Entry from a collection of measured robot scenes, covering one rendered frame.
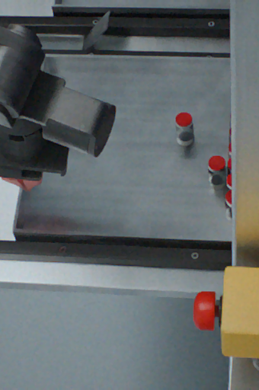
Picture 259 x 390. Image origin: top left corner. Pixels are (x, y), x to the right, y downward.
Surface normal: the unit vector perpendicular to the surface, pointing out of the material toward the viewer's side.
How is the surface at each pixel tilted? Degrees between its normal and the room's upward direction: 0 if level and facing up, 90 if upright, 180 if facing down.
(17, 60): 42
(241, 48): 90
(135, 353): 0
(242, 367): 0
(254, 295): 0
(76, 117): 18
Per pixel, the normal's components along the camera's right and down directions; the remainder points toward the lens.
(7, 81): 0.35, -0.06
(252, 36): -0.10, 0.87
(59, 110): 0.00, -0.22
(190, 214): -0.10, -0.49
